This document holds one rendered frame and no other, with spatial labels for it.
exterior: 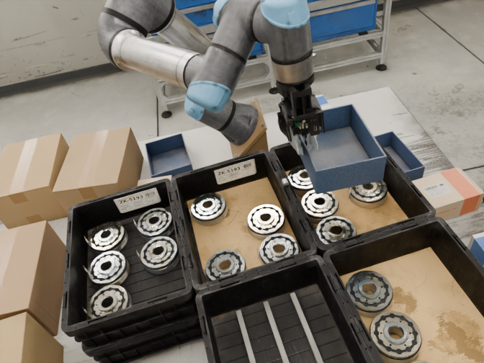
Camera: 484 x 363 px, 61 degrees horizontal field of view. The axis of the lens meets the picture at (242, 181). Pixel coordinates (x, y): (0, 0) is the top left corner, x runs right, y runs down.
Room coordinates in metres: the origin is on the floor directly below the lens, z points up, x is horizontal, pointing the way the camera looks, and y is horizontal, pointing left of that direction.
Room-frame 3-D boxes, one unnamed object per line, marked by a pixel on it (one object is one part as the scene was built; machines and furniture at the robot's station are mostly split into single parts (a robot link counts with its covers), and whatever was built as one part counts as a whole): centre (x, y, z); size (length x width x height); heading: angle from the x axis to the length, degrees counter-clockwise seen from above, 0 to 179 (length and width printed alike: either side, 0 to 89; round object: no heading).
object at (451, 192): (0.78, -0.59, 0.74); 0.16 x 0.12 x 0.07; 97
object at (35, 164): (1.21, 0.75, 0.78); 0.30 x 0.22 x 0.16; 2
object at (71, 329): (0.69, 0.33, 0.92); 0.40 x 0.30 x 0.02; 7
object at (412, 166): (0.97, -0.49, 0.74); 0.20 x 0.15 x 0.07; 7
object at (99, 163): (1.16, 0.49, 0.78); 0.30 x 0.22 x 0.16; 174
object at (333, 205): (0.75, -0.20, 0.86); 0.10 x 0.10 x 0.01
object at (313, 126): (0.67, -0.14, 1.26); 0.09 x 0.08 x 0.12; 0
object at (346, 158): (0.70, -0.22, 1.10); 0.20 x 0.15 x 0.07; 1
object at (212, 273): (0.60, 0.08, 0.86); 0.10 x 0.10 x 0.01
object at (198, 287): (0.72, 0.03, 0.92); 0.40 x 0.30 x 0.02; 7
